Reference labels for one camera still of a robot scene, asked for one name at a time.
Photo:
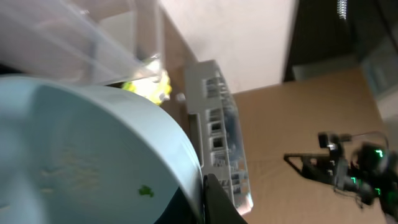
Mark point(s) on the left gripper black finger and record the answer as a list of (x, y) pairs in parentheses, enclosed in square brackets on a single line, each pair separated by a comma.
[(217, 206)]

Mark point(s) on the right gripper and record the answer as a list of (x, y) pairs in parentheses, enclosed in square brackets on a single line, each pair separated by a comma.
[(345, 178)]

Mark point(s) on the green yellow snack wrapper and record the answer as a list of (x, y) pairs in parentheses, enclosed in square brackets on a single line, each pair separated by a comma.
[(155, 89)]

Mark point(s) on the light blue large bowl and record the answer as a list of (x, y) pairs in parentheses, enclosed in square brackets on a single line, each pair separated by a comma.
[(93, 154)]

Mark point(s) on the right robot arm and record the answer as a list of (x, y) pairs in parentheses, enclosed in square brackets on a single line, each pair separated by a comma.
[(370, 174)]

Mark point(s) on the grey dishwasher rack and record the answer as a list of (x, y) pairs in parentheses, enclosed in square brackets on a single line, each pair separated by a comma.
[(215, 131)]

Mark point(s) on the clear plastic bin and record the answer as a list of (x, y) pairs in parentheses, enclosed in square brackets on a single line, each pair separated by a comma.
[(95, 42)]

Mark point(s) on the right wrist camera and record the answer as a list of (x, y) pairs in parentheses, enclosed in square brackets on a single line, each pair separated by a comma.
[(332, 141)]

